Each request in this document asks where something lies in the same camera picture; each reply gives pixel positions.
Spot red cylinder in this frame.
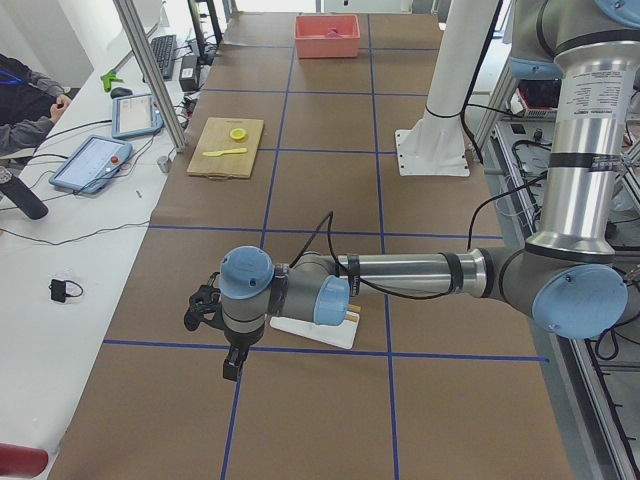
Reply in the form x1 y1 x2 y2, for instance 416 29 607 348
0 443 49 479

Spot white rectangular plate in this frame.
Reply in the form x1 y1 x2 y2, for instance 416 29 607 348
270 314 360 349

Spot aluminium frame post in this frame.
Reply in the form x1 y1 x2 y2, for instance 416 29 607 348
113 0 187 153

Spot yellow plastic knife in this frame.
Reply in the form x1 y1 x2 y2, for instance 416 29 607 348
201 147 248 157

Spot teach pendant tablet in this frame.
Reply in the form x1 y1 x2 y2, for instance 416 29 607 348
111 94 164 139
49 135 133 195

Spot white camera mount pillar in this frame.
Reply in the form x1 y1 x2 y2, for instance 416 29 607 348
395 0 501 177

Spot black computer mouse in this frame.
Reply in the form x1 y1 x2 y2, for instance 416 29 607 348
110 87 133 99

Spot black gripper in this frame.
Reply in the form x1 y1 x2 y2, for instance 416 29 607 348
222 327 264 381

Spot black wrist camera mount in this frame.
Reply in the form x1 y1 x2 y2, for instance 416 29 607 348
184 272 224 331

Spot seated person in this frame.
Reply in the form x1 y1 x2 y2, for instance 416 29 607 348
1 54 72 156

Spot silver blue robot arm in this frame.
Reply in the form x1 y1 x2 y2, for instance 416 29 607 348
218 1 639 381

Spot yellow lemon slices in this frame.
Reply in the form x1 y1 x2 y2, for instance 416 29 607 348
229 127 247 141

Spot pink grey wiping cloth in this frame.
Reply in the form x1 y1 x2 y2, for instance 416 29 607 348
325 28 342 38

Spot bamboo cutting board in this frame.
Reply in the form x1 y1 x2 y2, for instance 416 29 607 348
187 117 264 179

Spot black keyboard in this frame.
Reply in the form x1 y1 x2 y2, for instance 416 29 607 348
150 35 177 80

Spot small black adapter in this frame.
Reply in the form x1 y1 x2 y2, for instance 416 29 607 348
49 279 84 303

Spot near teach pendant tablet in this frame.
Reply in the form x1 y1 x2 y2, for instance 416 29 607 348
49 135 133 195

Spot far teach pendant tablet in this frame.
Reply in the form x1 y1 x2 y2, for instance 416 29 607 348
111 94 164 139

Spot pink plastic tray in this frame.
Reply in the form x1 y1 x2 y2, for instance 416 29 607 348
294 14 361 59

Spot black thermos bottle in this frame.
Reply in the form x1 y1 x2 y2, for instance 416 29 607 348
1 167 49 220

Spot green clamp tool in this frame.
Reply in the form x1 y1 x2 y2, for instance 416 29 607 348
100 70 124 93

